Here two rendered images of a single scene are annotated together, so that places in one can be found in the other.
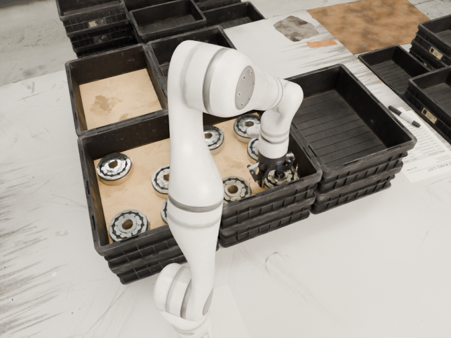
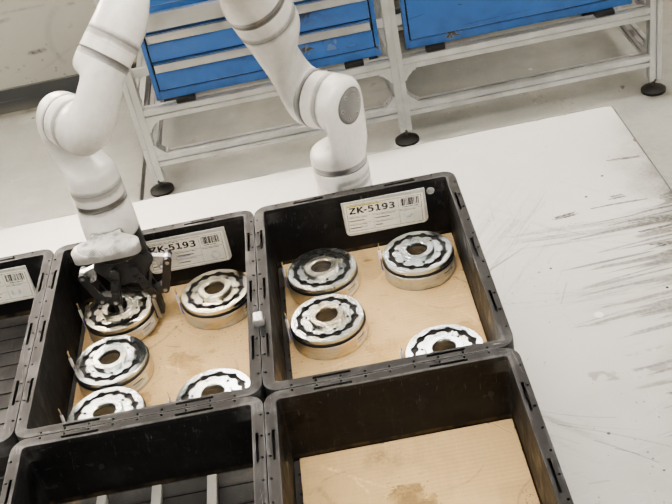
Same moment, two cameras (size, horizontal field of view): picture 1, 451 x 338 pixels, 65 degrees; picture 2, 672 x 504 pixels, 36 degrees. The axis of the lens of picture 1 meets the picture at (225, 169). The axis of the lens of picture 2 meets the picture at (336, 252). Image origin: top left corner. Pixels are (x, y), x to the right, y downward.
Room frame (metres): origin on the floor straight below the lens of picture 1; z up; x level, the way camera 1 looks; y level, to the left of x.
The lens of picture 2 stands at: (1.65, 0.56, 1.75)
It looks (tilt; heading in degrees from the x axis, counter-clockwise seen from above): 35 degrees down; 200
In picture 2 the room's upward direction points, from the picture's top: 12 degrees counter-clockwise
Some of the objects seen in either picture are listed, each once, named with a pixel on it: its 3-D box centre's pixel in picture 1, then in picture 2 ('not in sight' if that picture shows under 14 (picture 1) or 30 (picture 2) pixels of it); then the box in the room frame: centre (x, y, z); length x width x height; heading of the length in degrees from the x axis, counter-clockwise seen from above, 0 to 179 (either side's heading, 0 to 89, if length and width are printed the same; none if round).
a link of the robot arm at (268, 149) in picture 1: (270, 133); (104, 219); (0.62, -0.12, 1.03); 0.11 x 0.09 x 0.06; 18
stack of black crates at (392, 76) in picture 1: (392, 83); not in sight; (1.69, -1.04, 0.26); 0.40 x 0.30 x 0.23; 19
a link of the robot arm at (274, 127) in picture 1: (280, 110); (79, 149); (0.59, -0.13, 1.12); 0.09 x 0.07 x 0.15; 56
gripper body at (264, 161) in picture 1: (272, 157); (120, 253); (0.60, -0.12, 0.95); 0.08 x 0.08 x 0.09
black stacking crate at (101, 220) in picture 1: (145, 184); (376, 304); (0.60, 0.23, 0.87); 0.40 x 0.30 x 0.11; 18
